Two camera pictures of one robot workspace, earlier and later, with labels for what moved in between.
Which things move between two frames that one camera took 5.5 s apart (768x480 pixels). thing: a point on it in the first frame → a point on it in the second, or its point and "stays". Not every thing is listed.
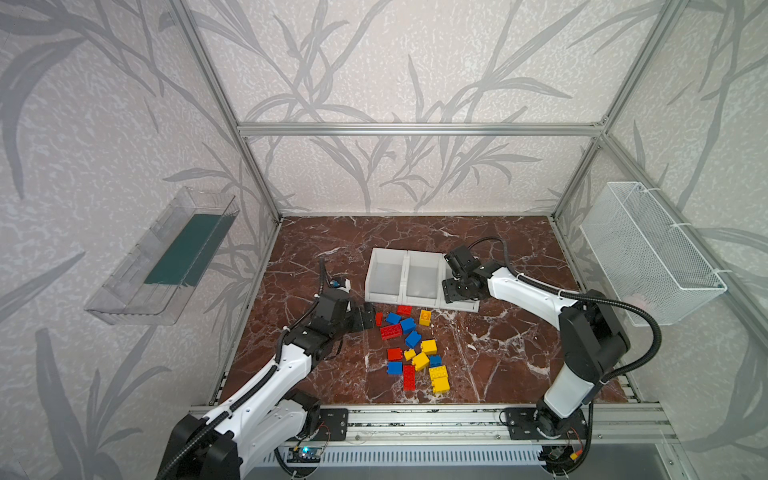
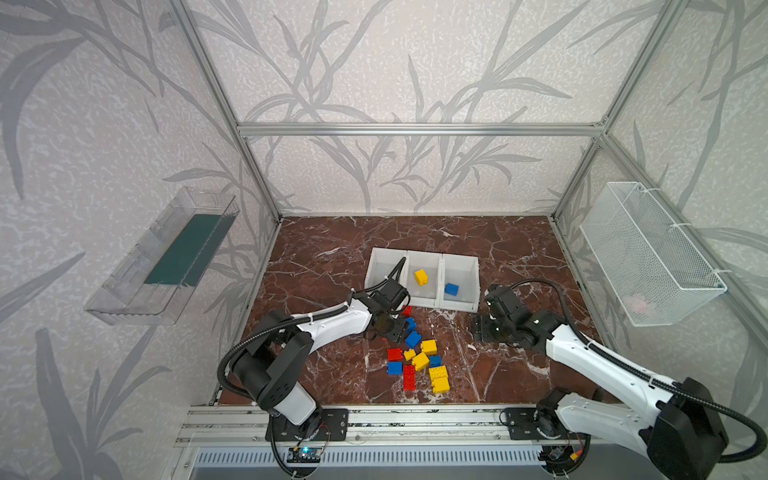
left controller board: (304, 455) stays
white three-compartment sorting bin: (412, 278) stays
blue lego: (413, 339) stays
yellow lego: (429, 347) stays
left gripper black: (358, 317) → (391, 327)
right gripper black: (452, 289) → (487, 328)
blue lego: (408, 325) stays
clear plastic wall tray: (148, 284) stays
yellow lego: (425, 317) → (421, 277)
